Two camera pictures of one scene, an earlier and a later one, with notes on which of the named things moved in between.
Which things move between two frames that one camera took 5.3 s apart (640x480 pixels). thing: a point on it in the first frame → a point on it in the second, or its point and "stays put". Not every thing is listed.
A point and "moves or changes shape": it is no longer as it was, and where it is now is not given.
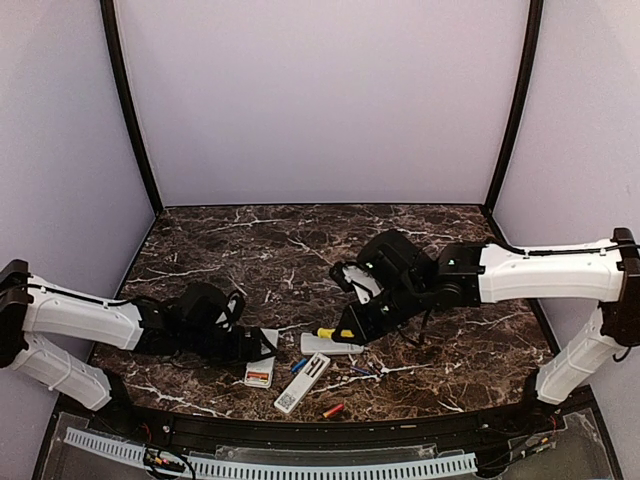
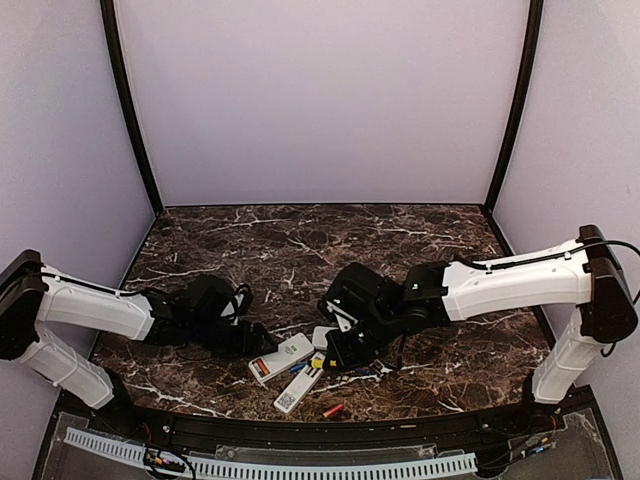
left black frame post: (109, 21) stays put
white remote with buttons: (259, 373) moves or changes shape
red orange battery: (333, 411) stays put
